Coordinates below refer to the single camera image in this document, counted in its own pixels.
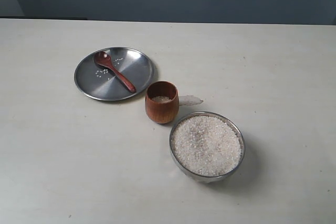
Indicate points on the dark red wooden spoon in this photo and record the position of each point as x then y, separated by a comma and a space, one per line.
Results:
104, 59

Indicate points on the brown wooden cup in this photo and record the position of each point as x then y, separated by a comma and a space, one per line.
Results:
162, 112

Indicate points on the steel bowl of rice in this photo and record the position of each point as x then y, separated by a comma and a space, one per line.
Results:
206, 146

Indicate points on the round steel plate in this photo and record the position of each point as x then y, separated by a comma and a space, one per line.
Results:
100, 83

